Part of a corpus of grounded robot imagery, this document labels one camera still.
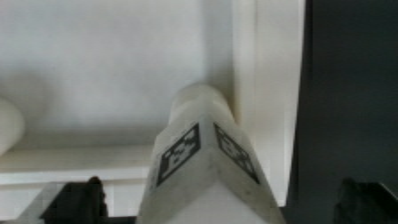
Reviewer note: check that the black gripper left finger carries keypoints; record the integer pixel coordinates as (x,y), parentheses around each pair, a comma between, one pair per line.
(79,206)

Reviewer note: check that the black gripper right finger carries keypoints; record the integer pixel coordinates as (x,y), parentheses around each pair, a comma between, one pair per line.
(367,203)

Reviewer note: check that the white table leg with tags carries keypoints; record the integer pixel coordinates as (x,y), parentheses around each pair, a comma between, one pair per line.
(207,185)

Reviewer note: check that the white square table top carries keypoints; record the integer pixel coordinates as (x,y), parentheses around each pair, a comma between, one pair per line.
(98,58)

